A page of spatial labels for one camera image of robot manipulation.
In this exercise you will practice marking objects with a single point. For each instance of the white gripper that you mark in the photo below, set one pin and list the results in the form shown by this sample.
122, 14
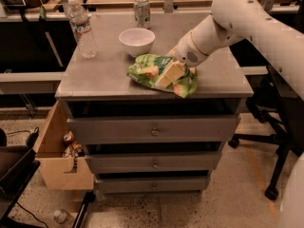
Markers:
186, 53

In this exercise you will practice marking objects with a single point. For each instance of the green rice chip bag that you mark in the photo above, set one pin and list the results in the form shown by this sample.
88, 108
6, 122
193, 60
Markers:
148, 68

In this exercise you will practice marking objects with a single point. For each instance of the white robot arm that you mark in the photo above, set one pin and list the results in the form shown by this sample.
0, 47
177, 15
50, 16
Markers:
282, 46

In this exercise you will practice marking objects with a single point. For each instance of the red can in drawer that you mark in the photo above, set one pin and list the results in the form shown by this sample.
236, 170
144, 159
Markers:
68, 139

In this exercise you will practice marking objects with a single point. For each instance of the white ceramic bowl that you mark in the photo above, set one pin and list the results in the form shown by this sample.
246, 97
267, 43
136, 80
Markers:
137, 41

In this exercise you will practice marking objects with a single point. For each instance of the top grey drawer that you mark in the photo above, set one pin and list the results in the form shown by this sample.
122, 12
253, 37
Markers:
153, 129

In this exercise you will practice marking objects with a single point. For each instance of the grey drawer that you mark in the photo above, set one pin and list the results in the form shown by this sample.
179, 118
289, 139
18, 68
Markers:
149, 185
153, 129
152, 162

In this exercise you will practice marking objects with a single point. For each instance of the grey drawer cabinet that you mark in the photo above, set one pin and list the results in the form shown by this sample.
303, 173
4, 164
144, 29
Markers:
100, 88

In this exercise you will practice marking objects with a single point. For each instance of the clear plastic water bottle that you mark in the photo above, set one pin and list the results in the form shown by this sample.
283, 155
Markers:
81, 28

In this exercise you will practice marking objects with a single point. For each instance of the black office chair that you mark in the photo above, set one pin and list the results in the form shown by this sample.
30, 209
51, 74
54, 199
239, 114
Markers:
278, 143

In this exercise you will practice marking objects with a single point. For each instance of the middle grey drawer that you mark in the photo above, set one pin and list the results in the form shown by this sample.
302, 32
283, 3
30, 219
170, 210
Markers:
152, 162

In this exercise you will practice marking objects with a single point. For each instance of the bottom grey drawer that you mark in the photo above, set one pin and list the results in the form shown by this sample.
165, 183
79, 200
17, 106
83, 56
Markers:
149, 185

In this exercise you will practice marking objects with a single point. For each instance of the open wooden side drawer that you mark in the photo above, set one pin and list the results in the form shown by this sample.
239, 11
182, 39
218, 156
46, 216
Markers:
58, 172

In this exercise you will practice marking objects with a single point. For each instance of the black cart lower left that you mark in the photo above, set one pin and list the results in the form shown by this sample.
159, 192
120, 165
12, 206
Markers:
17, 166

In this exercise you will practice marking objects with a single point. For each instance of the plastic bottle on floor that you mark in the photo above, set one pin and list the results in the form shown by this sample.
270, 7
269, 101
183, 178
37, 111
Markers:
61, 217

